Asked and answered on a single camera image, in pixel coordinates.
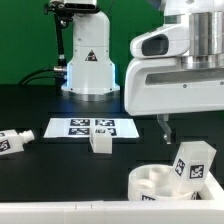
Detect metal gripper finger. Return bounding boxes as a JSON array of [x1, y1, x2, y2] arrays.
[[157, 114, 172, 144]]

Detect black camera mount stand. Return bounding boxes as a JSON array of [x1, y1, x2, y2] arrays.
[[44, 0, 78, 66]]

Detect white L-shaped fence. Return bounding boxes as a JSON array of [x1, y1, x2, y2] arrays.
[[0, 174, 224, 224]]

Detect black cable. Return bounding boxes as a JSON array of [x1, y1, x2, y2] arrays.
[[18, 67, 68, 86]]

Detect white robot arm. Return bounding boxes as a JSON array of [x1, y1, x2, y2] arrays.
[[62, 0, 224, 137]]

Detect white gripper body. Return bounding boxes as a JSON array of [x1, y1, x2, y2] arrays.
[[124, 24, 224, 116]]

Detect white marker sheet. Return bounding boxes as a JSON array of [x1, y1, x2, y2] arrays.
[[44, 118, 139, 138]]

